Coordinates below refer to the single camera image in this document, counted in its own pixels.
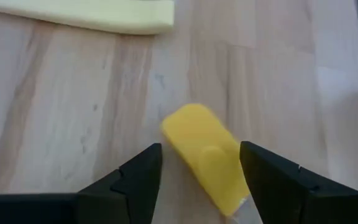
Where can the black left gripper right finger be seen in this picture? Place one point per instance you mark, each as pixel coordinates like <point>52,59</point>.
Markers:
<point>291,196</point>

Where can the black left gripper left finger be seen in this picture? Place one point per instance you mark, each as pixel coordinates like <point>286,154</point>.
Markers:
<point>129,193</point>

